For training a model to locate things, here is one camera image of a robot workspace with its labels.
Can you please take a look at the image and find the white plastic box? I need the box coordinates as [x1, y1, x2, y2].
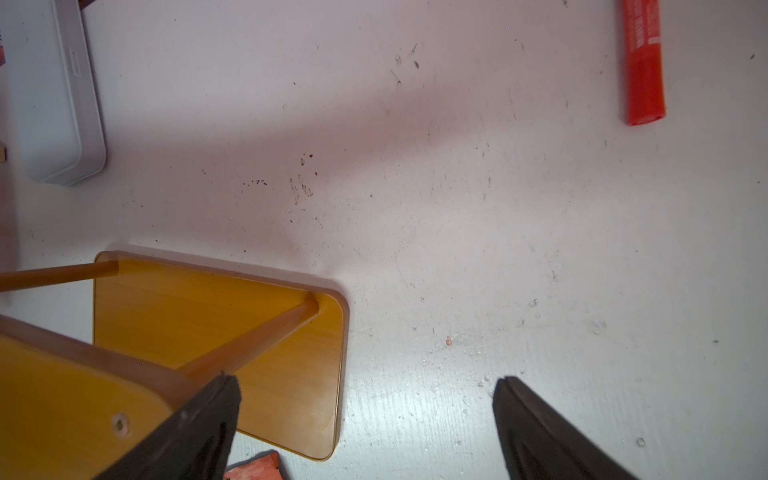
[1, 0, 107, 186]

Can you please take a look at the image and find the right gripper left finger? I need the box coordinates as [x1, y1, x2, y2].
[97, 375, 241, 479]

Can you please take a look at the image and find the yellow wooden two-tier shelf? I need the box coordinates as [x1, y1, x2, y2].
[1, 251, 349, 479]

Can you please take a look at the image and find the red tea bag upper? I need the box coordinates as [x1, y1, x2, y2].
[223, 451, 283, 480]

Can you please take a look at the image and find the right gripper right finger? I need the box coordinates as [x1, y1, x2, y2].
[492, 377, 635, 480]

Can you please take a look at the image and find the red marker pen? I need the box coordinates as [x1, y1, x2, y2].
[622, 0, 666, 126]

